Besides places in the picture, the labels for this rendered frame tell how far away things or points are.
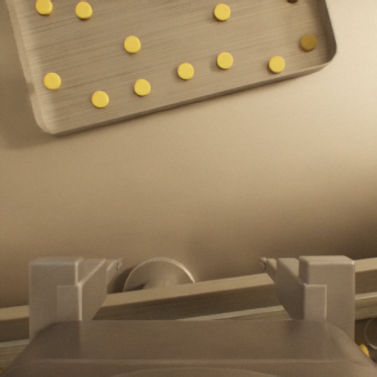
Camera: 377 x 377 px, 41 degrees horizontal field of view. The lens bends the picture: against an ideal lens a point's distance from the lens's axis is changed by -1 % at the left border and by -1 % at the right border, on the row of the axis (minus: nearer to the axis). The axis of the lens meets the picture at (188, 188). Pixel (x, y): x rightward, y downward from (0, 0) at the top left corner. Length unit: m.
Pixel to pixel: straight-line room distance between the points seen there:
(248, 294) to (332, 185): 0.17
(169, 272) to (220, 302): 0.14
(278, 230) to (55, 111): 0.17
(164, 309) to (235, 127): 0.18
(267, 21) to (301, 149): 0.09
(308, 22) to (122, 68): 0.13
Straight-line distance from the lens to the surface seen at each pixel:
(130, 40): 0.35
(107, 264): 0.16
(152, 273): 0.34
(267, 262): 0.17
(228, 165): 0.34
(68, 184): 0.35
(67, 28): 0.36
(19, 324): 0.21
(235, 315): 0.20
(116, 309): 0.20
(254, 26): 0.36
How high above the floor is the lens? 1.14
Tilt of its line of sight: 88 degrees down
